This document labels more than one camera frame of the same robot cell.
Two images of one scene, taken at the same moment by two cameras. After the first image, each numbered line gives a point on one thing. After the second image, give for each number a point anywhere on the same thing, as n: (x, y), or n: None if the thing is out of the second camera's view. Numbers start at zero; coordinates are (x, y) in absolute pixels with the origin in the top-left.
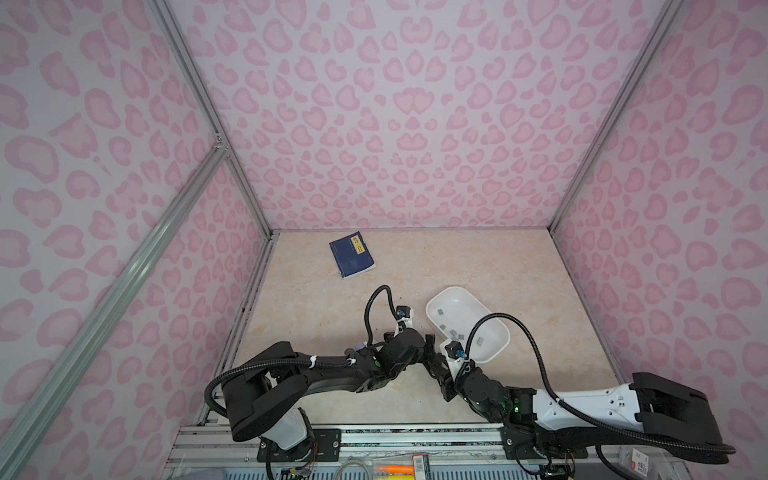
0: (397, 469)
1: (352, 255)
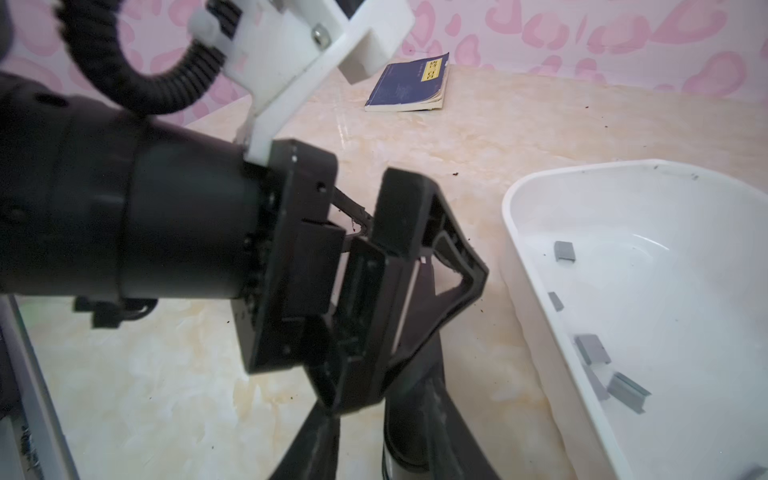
0: None
1: (410, 85)
